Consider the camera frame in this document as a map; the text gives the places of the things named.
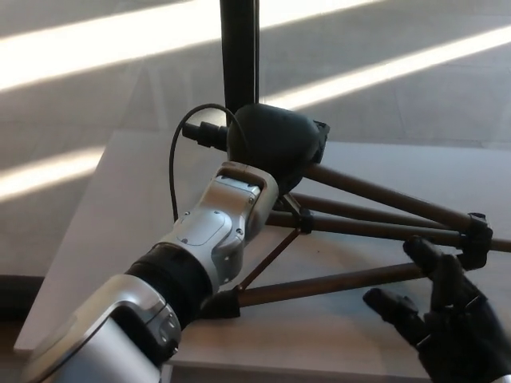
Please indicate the white table frame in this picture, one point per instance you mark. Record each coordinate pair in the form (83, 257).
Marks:
(168, 375)

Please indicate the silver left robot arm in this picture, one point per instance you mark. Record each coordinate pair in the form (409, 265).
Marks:
(207, 231)

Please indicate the black baseboard strip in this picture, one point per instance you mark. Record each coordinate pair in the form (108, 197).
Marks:
(18, 299)

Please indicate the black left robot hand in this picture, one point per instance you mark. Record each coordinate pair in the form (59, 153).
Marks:
(271, 139)

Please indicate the black vertical pillar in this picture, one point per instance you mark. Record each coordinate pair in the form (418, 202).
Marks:
(239, 48)

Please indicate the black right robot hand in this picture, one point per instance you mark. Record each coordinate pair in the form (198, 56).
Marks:
(463, 331)

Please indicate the brown black camera tripod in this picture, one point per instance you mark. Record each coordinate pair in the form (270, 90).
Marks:
(379, 192)

